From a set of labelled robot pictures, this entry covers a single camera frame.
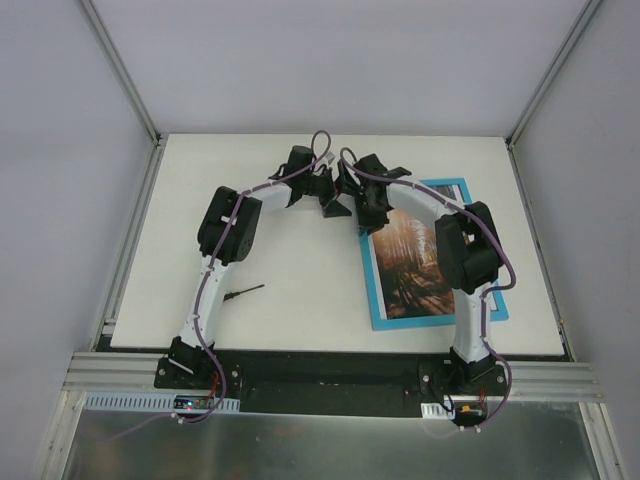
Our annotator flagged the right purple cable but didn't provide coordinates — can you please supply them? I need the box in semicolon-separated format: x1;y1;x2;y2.
339;146;519;441

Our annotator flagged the grey cable duct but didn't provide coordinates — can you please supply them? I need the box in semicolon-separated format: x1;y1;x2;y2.
420;403;455;420
84;392;219;415

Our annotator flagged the forest photo print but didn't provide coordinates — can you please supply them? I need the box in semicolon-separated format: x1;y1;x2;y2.
368;185;501;321

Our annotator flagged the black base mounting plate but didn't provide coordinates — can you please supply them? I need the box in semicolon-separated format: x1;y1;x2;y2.
154;350;507;418

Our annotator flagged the purple cable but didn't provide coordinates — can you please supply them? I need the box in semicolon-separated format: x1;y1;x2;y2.
104;130;334;444
339;146;519;441

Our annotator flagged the aluminium corner post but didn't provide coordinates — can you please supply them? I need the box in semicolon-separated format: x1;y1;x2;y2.
77;0;162;146
505;0;605;150

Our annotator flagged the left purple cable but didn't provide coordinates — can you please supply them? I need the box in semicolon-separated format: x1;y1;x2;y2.
104;130;334;444

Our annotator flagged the left grey cable duct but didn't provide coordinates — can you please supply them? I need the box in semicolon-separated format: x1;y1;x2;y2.
84;392;219;415

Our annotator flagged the left aluminium corner post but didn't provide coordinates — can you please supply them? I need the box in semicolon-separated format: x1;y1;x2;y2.
77;0;162;146

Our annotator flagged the blue wooden picture frame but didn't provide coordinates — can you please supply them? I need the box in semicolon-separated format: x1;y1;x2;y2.
359;175;510;332

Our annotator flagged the aluminium front rail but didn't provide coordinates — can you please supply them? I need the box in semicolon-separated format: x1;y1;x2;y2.
63;352;605;403

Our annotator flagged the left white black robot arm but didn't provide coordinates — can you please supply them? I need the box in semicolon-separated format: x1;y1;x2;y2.
167;145;351;389

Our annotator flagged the red handled screwdriver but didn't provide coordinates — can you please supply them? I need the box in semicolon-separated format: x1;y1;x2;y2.
223;284;265;302

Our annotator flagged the right grey cable duct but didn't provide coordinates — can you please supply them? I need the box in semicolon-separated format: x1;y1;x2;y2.
420;403;455;420

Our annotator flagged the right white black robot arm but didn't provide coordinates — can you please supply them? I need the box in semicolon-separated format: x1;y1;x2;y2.
337;148;509;395

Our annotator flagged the right aluminium corner post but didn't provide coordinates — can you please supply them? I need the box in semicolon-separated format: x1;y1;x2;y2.
505;0;605;150

